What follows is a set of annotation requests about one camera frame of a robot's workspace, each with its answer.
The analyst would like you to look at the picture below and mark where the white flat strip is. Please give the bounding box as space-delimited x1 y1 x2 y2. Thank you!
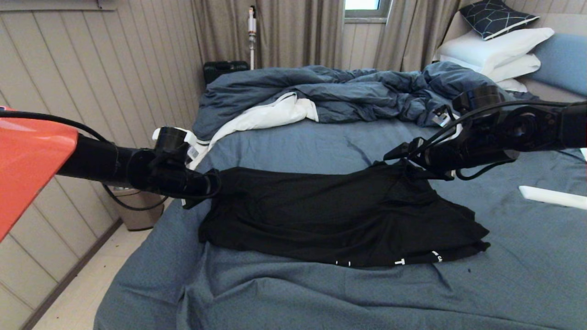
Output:
519 185 587 210

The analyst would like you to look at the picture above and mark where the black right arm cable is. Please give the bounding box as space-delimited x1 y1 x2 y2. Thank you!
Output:
404 99 587 182

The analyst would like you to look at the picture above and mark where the white pillow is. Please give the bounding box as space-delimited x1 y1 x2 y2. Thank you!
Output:
436 27 555 71
496 78 529 92
439 53 543 83

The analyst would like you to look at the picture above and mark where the black hard case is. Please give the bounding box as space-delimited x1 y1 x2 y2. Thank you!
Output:
203 60 250 84

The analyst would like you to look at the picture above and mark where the beige curtain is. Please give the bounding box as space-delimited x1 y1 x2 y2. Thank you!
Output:
190 0 344 71
374 0 482 73

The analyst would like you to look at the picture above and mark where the white stick vacuum cleaner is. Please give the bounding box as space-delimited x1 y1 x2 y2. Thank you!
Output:
248 5 257 70

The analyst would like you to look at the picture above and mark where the white sheet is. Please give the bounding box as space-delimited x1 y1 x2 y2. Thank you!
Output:
189 92 319 170

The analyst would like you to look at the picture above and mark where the beige upholstered bed frame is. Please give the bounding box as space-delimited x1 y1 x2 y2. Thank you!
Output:
433 10 587 104

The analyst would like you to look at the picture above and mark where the brown trash bin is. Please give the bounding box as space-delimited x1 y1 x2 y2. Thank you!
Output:
108 187 165 231

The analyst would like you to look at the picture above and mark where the dark patterned pillow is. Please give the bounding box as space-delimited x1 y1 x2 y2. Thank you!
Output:
460 0 542 40

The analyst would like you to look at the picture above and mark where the crumpled blue duvet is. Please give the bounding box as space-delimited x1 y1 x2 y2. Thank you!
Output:
193 61 539 140

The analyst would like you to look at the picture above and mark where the grey framed window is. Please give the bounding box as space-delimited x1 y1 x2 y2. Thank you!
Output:
344 0 393 20

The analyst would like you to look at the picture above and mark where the blue headboard cushion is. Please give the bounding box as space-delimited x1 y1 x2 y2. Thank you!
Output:
533 32 587 97

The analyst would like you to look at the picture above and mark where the blue bed sheet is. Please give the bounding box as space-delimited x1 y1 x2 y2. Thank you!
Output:
94 92 587 330

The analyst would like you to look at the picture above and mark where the black moon print T-shirt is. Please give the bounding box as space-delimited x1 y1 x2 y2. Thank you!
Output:
198 160 492 269

